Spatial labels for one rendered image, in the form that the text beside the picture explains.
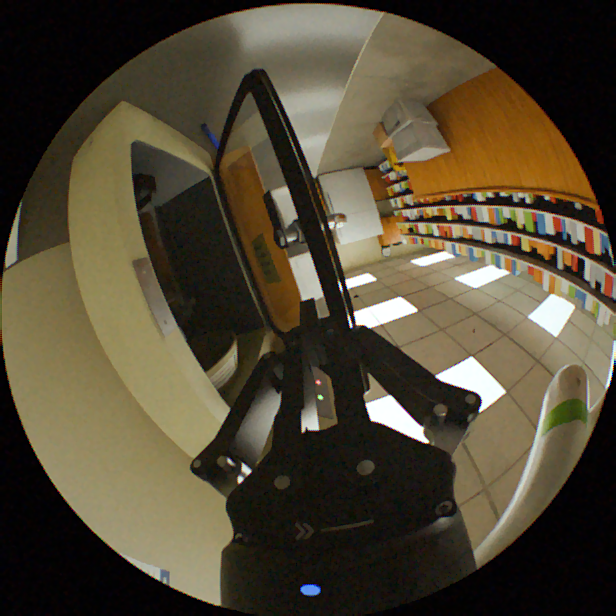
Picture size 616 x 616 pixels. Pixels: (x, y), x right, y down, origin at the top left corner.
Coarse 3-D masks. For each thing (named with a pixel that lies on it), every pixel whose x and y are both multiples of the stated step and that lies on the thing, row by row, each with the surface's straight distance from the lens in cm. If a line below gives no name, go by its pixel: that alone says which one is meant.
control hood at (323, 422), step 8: (280, 344) 47; (280, 352) 44; (328, 376) 45; (328, 384) 42; (320, 416) 35; (272, 424) 30; (320, 424) 34; (328, 424) 34; (272, 432) 29; (264, 448) 28
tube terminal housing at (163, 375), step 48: (96, 144) 30; (192, 144) 45; (96, 192) 24; (96, 240) 23; (96, 288) 24; (144, 336) 20; (240, 336) 48; (144, 384) 24; (192, 384) 20; (240, 384) 33; (192, 432) 27
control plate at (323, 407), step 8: (312, 368) 44; (320, 376) 43; (320, 384) 41; (320, 392) 39; (328, 392) 40; (320, 400) 37; (328, 400) 38; (320, 408) 36; (328, 408) 37; (328, 416) 36
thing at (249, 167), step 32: (256, 128) 24; (288, 128) 19; (224, 160) 40; (256, 160) 25; (256, 192) 27; (288, 192) 20; (256, 224) 30; (288, 224) 21; (320, 224) 17; (256, 256) 36; (288, 256) 24; (288, 288) 28; (320, 288) 20; (288, 320) 34; (352, 320) 19
